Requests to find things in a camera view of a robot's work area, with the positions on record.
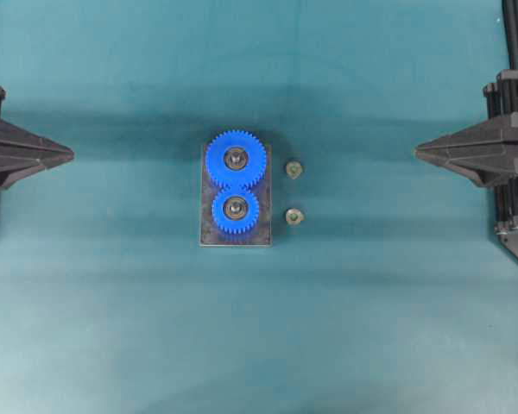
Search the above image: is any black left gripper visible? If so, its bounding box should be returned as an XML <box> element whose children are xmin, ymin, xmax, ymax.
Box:
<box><xmin>0</xmin><ymin>86</ymin><xmax>74</xmax><ymax>191</ymax></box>

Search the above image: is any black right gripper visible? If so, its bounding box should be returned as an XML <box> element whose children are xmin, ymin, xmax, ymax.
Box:
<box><xmin>414</xmin><ymin>70</ymin><xmax>518</xmax><ymax>235</ymax></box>

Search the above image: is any steel shaft in large gear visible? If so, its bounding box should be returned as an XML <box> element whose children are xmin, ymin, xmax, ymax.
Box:
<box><xmin>230</xmin><ymin>151</ymin><xmax>242</xmax><ymax>165</ymax></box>

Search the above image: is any steel shaft in small gear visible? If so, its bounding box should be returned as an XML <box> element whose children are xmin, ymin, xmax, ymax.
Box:
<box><xmin>229</xmin><ymin>202</ymin><xmax>243</xmax><ymax>217</ymax></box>

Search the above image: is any large blue plastic gear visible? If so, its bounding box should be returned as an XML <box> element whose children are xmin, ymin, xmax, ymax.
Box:
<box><xmin>205</xmin><ymin>130</ymin><xmax>268</xmax><ymax>188</ymax></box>

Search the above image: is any small blue plastic gear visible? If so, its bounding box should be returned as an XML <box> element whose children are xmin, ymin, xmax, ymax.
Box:
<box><xmin>212</xmin><ymin>189</ymin><xmax>260</xmax><ymax>235</ymax></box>

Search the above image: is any grey metal base plate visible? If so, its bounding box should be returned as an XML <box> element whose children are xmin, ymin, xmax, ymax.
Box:
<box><xmin>199</xmin><ymin>143</ymin><xmax>272</xmax><ymax>248</ymax></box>

